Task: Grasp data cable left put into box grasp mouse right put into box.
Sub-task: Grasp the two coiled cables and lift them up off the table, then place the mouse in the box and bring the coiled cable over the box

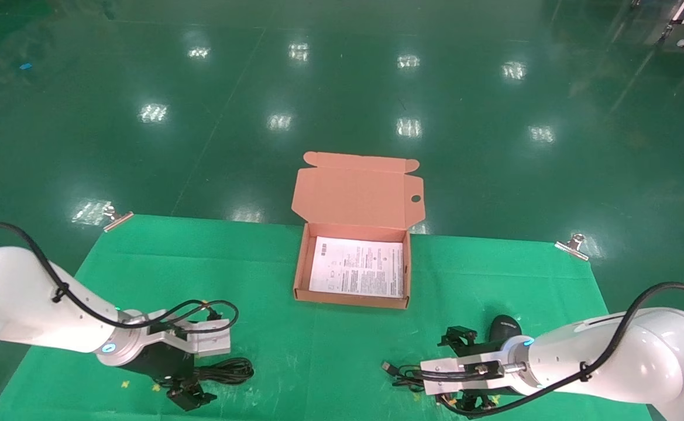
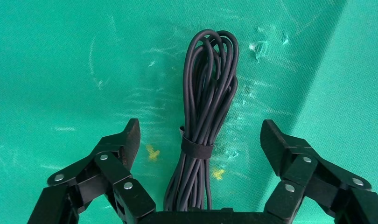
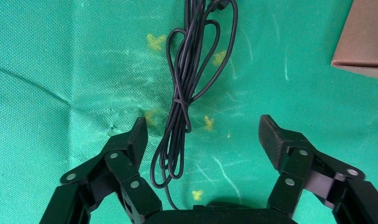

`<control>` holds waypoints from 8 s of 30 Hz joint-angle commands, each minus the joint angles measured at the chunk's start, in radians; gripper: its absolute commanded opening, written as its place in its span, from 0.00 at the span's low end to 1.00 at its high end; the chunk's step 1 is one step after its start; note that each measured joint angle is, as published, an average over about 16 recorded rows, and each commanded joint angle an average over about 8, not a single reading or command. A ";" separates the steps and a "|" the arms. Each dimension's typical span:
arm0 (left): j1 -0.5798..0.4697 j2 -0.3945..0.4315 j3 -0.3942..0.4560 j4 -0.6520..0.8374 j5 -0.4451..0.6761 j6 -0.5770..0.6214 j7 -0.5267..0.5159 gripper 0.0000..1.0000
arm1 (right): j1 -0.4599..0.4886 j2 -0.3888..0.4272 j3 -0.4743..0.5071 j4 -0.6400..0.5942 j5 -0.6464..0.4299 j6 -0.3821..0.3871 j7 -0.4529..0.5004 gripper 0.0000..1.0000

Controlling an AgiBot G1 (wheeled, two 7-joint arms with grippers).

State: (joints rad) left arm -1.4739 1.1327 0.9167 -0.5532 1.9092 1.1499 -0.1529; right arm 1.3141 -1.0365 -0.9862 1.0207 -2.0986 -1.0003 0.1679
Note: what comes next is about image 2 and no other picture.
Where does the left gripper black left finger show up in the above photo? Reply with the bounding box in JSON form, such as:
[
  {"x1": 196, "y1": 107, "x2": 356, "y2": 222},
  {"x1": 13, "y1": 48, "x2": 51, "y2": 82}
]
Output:
[{"x1": 28, "y1": 118, "x2": 156, "y2": 224}]

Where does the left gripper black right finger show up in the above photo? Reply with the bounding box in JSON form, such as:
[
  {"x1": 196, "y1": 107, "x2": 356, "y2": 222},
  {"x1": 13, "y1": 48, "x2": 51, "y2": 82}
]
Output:
[{"x1": 260, "y1": 119, "x2": 378, "y2": 224}]

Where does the black data cable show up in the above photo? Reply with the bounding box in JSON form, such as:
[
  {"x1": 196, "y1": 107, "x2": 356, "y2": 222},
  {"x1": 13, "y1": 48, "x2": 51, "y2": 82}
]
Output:
[{"x1": 163, "y1": 29, "x2": 240, "y2": 214}]

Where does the green table cloth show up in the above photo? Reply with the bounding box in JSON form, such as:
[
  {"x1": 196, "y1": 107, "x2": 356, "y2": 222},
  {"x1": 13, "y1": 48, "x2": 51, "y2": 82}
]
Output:
[{"x1": 0, "y1": 0, "x2": 378, "y2": 224}]

